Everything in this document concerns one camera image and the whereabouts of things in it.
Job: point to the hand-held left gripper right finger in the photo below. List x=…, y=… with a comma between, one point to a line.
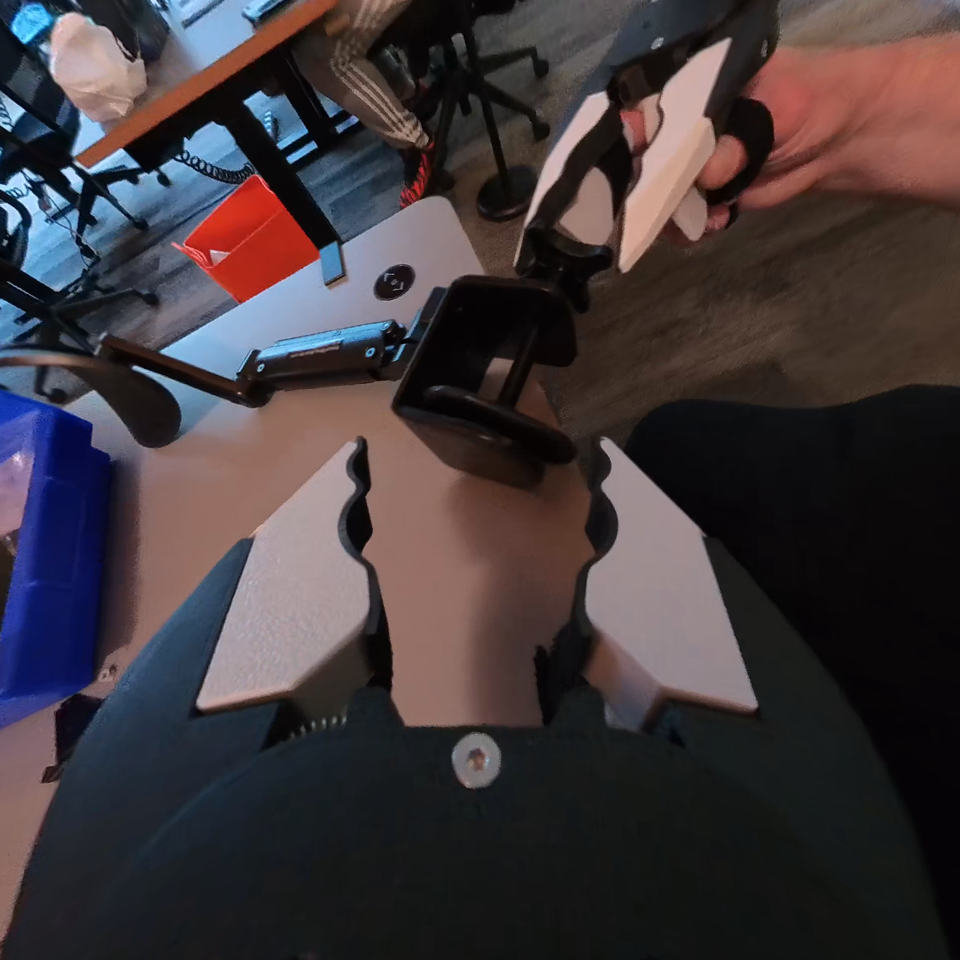
x=667, y=615

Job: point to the person's right hand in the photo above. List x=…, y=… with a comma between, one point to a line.
x=825, y=127

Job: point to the black rectangular table plate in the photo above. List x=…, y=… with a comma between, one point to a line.
x=332, y=266

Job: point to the black wheeled office chair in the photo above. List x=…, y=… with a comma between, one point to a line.
x=540, y=127

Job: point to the person's right forearm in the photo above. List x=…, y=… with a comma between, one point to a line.
x=930, y=112

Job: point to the black desk clamp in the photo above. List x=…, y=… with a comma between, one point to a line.
x=480, y=330

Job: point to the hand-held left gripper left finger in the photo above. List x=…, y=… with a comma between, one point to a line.
x=300, y=615

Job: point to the blue plastic bin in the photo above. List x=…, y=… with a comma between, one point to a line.
x=52, y=562

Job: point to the black pole stand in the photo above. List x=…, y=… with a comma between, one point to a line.
x=506, y=199

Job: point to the black round table disc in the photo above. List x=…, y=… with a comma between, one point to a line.
x=382, y=289

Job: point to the wooden office desk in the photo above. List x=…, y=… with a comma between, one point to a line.
x=210, y=79

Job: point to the black mesh office chair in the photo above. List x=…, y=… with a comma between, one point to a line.
x=30, y=97

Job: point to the white plastic bag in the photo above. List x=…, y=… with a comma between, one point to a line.
x=97, y=67

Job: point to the orange plastic bin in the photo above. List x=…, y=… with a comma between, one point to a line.
x=255, y=247

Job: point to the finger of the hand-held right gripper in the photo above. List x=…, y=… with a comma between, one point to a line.
x=577, y=165
x=675, y=150

